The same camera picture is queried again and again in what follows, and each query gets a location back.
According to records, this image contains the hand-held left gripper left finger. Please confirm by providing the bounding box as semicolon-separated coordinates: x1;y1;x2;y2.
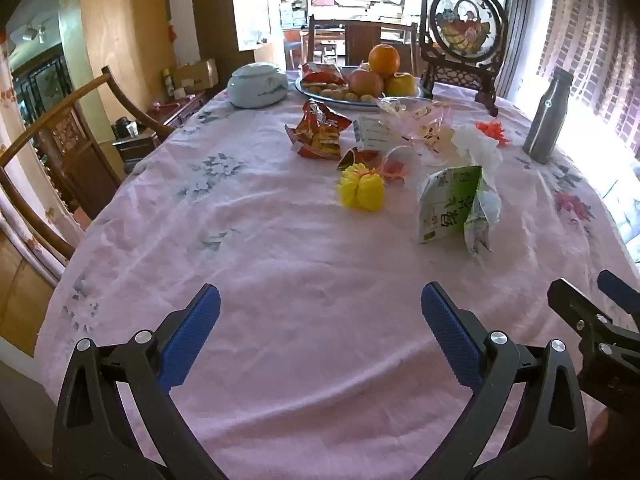
52;283;236;480

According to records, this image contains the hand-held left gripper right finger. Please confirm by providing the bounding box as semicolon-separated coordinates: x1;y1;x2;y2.
421;281;591;480

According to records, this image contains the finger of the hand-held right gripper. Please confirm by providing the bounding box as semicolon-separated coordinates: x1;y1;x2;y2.
546;278;640;413
597;269;640;321

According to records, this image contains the clear plastic wrapper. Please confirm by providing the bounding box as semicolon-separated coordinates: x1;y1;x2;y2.
376;96;461;156

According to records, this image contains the pink floral tablecloth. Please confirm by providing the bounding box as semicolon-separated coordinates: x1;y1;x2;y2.
35;82;640;480

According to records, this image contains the green white packet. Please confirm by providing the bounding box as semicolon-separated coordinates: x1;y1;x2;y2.
417;165;502;258

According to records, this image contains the grey metal bottle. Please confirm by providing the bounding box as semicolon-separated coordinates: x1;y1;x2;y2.
522;67;574;165

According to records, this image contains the dark wooden side cabinet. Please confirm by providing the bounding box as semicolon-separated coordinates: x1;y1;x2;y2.
111;91;211;176

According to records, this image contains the curved wooden chair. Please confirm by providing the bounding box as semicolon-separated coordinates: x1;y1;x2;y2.
0;66;176;261

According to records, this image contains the orange yarn pompom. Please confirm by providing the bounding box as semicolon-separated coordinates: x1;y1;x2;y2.
475;120;508;147

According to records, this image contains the crumpled red snack packet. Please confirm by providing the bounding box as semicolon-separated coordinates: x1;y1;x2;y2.
285;100;352;161

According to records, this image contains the blue rimmed fruit plate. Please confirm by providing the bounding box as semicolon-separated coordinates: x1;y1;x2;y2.
294;76;433;111

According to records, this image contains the yellow apple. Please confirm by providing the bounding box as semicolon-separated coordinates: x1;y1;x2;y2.
384;72;418;97

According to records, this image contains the pale blue ceramic lidded jar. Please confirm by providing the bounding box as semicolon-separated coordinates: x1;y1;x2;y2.
227;61;289;109

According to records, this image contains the sheer plaid curtain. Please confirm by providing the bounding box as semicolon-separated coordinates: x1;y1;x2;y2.
537;0;640;171

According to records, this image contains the red apple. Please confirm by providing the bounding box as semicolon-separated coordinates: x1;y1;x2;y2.
348;69;385;97

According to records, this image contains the pile of walnuts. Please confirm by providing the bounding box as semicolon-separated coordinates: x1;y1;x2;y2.
306;86;373;103

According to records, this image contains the orange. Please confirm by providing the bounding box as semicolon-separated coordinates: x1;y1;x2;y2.
368;44;401;76

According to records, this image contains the small red snack packet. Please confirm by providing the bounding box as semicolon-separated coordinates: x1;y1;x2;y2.
300;61;347;87

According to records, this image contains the dark glass display cabinet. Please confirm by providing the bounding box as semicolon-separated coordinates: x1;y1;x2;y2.
12;57;68;106

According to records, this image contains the dark wooden dining chair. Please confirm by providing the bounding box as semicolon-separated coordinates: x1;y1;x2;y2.
306;14;418;76

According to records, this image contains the round embroidered table screen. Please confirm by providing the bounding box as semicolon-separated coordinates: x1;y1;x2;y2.
419;0;510;117

